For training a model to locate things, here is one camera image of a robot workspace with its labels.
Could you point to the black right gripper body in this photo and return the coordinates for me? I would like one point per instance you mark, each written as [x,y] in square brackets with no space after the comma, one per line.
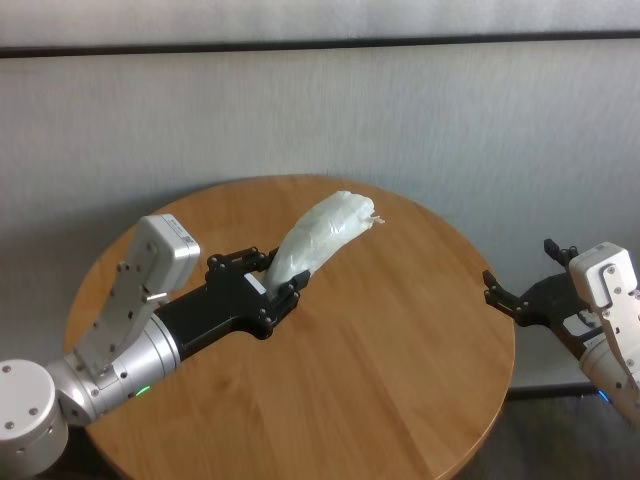
[547,300]

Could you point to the black floor baseboard strip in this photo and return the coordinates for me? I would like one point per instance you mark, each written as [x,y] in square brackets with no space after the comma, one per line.
[550,390]

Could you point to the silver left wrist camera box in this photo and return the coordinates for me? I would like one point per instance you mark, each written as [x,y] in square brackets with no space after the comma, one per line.
[160,250]

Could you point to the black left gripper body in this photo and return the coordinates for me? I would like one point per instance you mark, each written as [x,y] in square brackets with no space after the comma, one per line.
[220,310]

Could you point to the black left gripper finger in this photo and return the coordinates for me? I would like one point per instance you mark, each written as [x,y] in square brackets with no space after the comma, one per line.
[282,305]
[240,256]

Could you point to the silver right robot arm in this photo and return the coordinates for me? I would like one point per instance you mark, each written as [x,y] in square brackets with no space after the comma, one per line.
[610,375]

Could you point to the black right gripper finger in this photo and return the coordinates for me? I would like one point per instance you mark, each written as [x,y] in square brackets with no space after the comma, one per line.
[559,250]
[500,296]

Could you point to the white plastic-wrapped sandbag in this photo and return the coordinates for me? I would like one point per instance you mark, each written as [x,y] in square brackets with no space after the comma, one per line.
[320,230]

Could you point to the black wall rail strip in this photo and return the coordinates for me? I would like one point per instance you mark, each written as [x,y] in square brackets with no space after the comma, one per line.
[320,42]

